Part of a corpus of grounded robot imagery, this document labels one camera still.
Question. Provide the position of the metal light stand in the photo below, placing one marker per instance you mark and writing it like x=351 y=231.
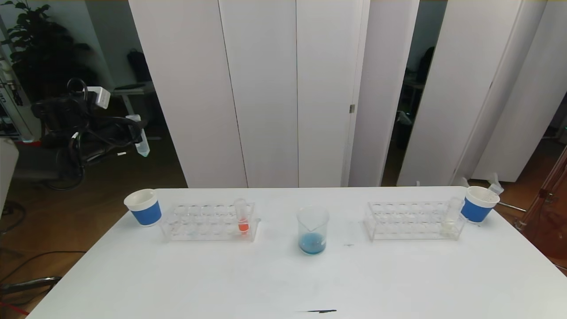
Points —
x=542 y=193

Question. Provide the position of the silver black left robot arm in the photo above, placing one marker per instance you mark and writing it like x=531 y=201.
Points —
x=48 y=133

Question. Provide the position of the white printed column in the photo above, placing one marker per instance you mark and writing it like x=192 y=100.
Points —
x=11 y=66

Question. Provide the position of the test tube with blue liquid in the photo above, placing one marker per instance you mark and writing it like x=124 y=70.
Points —
x=142 y=144

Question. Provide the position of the test tube with red liquid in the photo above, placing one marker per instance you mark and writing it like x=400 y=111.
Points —
x=243 y=227

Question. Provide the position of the graduated clear plastic test tube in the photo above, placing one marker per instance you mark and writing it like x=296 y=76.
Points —
x=496 y=188

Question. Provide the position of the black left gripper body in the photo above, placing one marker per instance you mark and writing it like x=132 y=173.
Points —
x=129 y=125

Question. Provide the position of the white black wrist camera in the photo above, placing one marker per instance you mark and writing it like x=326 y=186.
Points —
x=99 y=97

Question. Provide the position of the clear plastic test tube rack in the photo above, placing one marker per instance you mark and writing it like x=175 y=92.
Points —
x=412 y=221
x=212 y=222

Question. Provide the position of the blue white paper cup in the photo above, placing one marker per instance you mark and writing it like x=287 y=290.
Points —
x=475 y=212
x=146 y=215

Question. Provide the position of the clear glass beaker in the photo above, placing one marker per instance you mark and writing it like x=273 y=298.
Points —
x=312 y=244

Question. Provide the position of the grey metal floor leg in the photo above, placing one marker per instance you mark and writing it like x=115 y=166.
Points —
x=35 y=283

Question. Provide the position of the black backpack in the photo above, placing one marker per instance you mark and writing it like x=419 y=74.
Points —
x=138 y=65

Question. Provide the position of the dark green potted plant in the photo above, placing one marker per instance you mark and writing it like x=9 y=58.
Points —
x=44 y=57

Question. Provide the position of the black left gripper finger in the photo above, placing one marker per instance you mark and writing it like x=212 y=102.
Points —
x=117 y=142
x=142 y=123

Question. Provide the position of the test tube with pale liquid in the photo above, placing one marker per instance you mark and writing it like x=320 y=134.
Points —
x=447 y=225

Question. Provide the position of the white office desk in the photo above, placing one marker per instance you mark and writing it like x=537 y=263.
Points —
x=137 y=91

